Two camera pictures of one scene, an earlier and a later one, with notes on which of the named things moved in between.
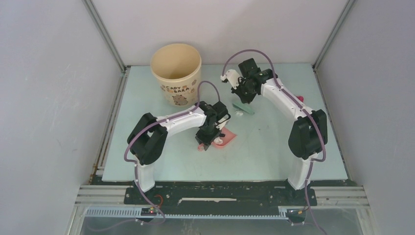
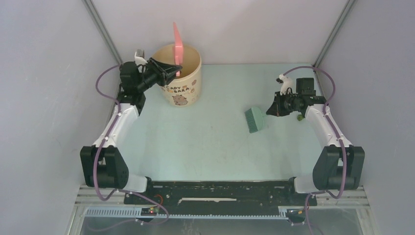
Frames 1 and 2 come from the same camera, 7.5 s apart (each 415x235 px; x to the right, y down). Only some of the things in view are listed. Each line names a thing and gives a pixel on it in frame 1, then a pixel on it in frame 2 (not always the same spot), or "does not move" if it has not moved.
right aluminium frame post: (333, 34) does not move
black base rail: (220, 197) does not move
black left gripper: (207, 141) -> (165, 73)
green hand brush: (246, 107) -> (254, 118)
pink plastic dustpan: (229, 135) -> (178, 47)
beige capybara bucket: (178, 67) does not move
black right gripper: (248, 99) -> (276, 108)
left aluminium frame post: (104, 35) does not move
